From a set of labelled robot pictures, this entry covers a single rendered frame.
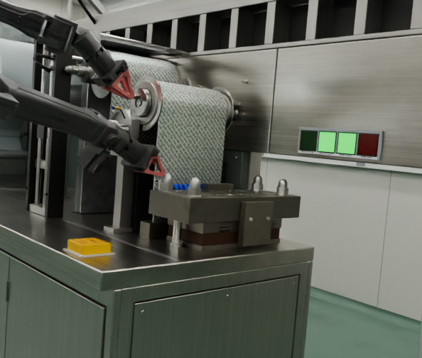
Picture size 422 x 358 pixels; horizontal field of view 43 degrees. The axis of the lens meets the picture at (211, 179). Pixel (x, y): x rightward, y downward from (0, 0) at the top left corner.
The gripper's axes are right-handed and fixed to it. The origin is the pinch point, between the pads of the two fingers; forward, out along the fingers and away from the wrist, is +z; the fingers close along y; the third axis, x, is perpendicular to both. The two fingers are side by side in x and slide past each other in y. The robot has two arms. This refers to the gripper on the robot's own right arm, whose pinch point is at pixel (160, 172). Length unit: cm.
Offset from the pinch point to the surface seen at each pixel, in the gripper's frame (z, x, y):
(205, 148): 9.3, 13.4, 0.3
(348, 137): 19.4, 26.2, 36.3
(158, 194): -2.9, -6.9, 7.5
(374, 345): 234, 9, -50
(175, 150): 0.6, 7.4, 0.3
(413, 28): 8, 49, 50
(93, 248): -15.5, -26.3, 13.5
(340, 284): 276, 48, -115
